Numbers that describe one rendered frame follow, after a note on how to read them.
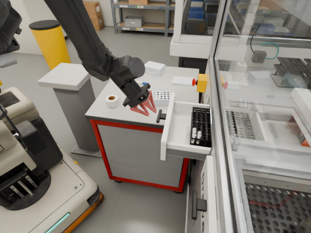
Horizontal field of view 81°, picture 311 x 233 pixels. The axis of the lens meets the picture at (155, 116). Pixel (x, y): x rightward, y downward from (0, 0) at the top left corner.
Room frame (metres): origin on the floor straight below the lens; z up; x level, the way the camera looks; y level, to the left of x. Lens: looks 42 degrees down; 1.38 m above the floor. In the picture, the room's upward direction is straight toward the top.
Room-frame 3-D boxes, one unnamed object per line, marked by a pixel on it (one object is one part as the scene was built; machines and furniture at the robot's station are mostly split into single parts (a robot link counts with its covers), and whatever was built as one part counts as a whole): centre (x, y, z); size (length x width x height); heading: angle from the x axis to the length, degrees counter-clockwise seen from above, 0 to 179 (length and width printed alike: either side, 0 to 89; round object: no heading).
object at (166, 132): (0.52, -0.05, 0.87); 0.29 x 0.02 x 0.11; 169
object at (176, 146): (0.49, -0.26, 0.86); 0.40 x 0.26 x 0.06; 79
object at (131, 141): (0.96, 0.03, 0.38); 0.62 x 0.58 x 0.76; 169
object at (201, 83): (0.82, -0.24, 0.88); 0.07 x 0.05 x 0.07; 169
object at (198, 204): (0.19, -0.11, 0.91); 0.07 x 0.04 x 0.01; 169
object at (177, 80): (1.02, -0.18, 0.77); 0.13 x 0.09 x 0.02; 80
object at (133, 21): (4.58, 0.49, 0.22); 0.40 x 0.30 x 0.17; 79
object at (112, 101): (0.79, 0.24, 0.78); 0.07 x 0.07 x 0.04
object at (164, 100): (0.82, -0.04, 0.78); 0.12 x 0.08 x 0.04; 89
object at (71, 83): (1.15, 0.61, 0.38); 0.30 x 0.30 x 0.76; 79
